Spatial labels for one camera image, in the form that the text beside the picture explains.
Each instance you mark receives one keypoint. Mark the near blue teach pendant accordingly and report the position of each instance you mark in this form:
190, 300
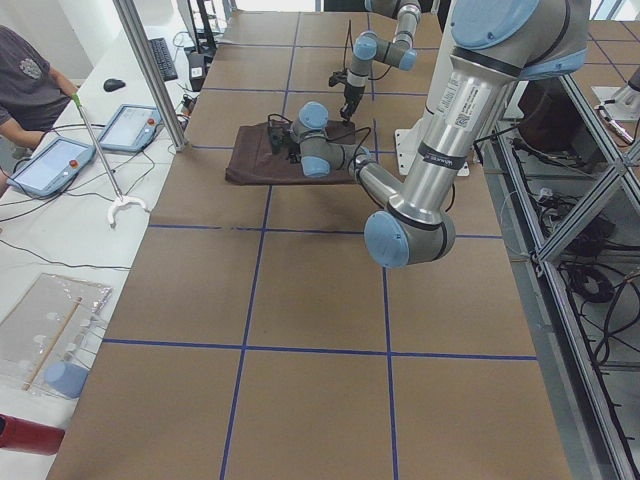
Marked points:
50, 170

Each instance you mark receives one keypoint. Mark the metal frame side table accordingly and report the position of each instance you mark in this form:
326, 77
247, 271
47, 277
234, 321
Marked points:
562, 162

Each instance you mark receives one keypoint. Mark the seated person in grey shirt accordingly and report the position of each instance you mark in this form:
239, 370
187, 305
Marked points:
33, 93

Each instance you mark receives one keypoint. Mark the dark brown t-shirt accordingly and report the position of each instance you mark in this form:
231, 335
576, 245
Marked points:
253, 163

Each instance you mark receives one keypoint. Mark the black keyboard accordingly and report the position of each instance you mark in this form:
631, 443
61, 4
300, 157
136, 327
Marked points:
163, 59

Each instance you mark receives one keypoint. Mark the clear plastic bag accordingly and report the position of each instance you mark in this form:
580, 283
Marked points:
28, 327

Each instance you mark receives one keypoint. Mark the blue plastic cup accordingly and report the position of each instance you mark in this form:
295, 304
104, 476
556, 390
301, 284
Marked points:
66, 378

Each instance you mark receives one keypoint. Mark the blue teach pendant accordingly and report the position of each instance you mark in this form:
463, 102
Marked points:
50, 170
130, 129

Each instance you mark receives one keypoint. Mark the black computer mouse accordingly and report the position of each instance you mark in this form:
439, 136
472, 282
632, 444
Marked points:
113, 84

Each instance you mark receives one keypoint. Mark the wooden stick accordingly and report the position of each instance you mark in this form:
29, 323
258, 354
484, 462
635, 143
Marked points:
27, 384

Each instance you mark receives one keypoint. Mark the red cylinder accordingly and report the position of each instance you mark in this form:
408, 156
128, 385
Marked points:
22, 435

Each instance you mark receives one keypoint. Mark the aluminium frame post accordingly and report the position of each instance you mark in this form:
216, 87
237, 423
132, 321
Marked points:
136, 35

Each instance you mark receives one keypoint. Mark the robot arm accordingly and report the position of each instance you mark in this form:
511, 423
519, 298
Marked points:
494, 44
368, 47

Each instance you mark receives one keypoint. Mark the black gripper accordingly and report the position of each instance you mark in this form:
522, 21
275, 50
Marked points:
291, 148
351, 94

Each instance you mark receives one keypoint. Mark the thin metal rod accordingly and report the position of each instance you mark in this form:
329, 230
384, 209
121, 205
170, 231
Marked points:
121, 200

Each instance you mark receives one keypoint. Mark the far blue teach pendant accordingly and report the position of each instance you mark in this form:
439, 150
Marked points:
130, 129

